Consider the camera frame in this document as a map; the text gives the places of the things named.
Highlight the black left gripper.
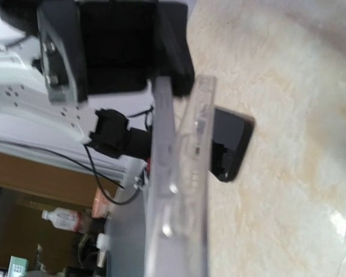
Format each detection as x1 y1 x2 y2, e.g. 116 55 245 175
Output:
37 1 195 103

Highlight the silver-edged black smartphone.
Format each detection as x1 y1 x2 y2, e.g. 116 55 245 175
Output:
144 77 176 276

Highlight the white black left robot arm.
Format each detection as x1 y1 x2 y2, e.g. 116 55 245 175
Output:
0 1 195 161

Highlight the plastic drink bottle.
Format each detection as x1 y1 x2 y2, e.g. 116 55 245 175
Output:
42 208 82 232

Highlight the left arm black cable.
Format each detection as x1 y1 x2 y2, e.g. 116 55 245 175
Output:
85 106 155 206

